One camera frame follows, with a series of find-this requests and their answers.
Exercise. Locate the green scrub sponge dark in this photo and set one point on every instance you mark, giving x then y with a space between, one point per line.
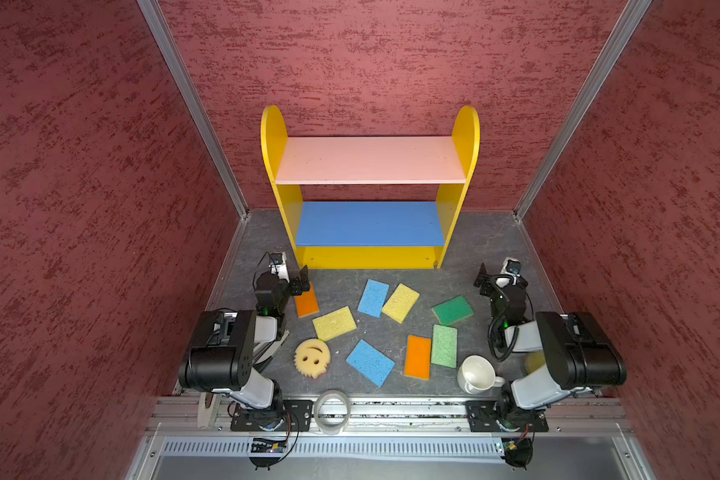
453 311

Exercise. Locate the light green sponge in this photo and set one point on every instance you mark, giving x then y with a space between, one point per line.
444 346

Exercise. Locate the orange sponge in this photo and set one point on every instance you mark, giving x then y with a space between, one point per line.
418 357
306 303

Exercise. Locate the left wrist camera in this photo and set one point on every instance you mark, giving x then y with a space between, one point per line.
278 265

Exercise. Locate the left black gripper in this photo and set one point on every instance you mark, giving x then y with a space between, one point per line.
296 287

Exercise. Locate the clear tape roll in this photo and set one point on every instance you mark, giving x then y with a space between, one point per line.
332 411

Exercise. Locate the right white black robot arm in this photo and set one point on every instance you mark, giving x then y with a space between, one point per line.
578 354

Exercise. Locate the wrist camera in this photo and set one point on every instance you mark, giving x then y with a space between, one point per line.
510 273
278 265

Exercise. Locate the pink upper shelf board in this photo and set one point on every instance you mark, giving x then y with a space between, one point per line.
375 161

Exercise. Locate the yellow shelf unit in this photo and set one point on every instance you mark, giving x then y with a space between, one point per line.
449 201

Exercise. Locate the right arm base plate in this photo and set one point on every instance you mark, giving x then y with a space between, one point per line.
487 417

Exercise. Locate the beige stapler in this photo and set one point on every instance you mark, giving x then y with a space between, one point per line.
208 406

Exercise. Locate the orange sponge near left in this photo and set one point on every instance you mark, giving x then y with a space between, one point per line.
306 303

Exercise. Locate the white ceramic mug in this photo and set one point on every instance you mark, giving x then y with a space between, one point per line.
476 374

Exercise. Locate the yellow cup with pens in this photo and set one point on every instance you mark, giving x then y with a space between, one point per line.
534 361

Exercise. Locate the orange sponge centre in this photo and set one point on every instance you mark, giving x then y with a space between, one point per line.
418 357

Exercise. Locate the yellow smiley face sponge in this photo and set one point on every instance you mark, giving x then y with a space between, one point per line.
312 358

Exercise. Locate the blue lower shelf board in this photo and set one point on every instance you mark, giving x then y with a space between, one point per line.
369 224

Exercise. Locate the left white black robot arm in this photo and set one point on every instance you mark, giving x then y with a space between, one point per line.
227 345

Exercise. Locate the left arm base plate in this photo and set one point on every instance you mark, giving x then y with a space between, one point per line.
290 416

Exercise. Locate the aluminium rail front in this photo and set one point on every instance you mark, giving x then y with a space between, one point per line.
578 417

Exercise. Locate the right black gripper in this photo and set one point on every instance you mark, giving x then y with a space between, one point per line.
481 276

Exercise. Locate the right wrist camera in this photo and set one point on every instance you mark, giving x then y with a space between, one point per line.
510 273

